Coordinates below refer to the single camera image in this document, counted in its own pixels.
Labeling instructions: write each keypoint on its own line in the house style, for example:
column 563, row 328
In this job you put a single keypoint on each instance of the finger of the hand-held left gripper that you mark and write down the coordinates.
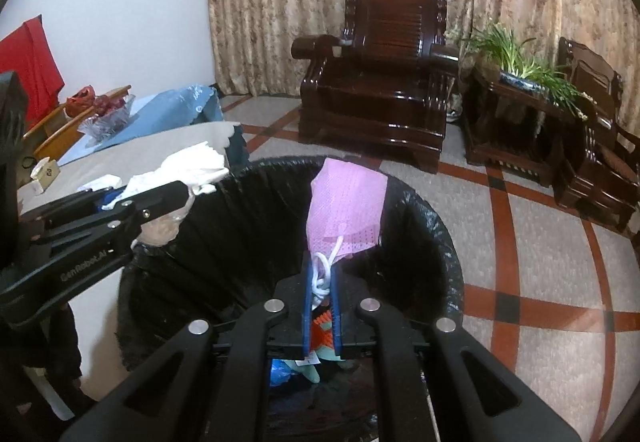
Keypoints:
column 160, row 194
column 100, row 229

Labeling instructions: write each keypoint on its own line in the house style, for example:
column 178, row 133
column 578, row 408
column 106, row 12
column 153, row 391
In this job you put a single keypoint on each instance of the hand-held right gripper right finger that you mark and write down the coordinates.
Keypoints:
column 338, row 317

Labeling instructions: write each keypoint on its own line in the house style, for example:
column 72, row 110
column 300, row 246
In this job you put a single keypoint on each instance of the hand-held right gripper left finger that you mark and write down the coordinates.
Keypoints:
column 306, row 307

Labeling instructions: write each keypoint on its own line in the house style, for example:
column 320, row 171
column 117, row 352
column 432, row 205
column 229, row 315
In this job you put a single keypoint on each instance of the clear plastic wrapper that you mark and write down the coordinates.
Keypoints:
column 162, row 229

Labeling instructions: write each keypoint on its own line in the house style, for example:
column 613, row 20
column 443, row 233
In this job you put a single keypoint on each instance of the white tissue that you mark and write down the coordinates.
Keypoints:
column 195, row 161

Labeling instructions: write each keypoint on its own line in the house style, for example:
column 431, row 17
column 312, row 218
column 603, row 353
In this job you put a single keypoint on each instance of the green paper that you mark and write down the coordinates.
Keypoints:
column 312, row 372

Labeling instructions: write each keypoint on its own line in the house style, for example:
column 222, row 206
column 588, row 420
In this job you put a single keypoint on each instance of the blue plastic bag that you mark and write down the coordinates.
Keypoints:
column 277, row 372

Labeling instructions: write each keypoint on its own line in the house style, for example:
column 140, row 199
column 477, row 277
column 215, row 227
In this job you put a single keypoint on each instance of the bin with black liner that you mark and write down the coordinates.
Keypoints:
column 240, row 232

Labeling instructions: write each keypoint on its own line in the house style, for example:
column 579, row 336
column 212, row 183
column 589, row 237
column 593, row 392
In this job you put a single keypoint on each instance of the pink face mask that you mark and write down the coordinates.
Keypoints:
column 345, row 207

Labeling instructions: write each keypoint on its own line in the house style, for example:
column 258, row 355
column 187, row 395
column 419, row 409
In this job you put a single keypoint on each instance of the white flat carton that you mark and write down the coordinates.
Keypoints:
column 97, row 183

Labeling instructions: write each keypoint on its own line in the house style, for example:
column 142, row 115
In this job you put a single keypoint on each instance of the white tissue box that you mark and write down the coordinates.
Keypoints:
column 44, row 174

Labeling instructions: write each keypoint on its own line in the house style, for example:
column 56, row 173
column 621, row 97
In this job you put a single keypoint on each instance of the blue tablecloth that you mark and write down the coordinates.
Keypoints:
column 165, row 109

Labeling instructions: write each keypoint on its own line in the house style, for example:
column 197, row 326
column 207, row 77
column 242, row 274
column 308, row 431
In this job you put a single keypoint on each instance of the glass fruit bowl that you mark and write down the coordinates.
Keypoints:
column 107, row 124

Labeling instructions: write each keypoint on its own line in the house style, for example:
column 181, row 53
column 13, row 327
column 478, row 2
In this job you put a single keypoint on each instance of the pile of red apples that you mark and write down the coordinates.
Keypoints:
column 107, row 102

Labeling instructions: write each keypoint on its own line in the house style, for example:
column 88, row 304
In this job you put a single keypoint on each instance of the wooden cabinet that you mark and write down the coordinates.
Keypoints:
column 50, row 134

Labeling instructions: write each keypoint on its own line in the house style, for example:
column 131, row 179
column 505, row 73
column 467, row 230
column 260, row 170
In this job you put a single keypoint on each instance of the red cloth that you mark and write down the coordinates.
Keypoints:
column 30, row 61

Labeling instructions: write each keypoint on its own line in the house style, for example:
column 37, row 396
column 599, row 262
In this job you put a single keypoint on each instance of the dark wooden armchair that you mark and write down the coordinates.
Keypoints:
column 595, row 151
column 380, row 91

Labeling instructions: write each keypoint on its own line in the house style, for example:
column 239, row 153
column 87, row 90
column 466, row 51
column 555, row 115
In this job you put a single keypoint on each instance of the dark wooden side table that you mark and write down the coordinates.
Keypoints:
column 505, row 126

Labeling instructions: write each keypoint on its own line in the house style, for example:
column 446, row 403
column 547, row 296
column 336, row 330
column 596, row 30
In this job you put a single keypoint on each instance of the green potted plant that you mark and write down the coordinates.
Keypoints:
column 515, row 56

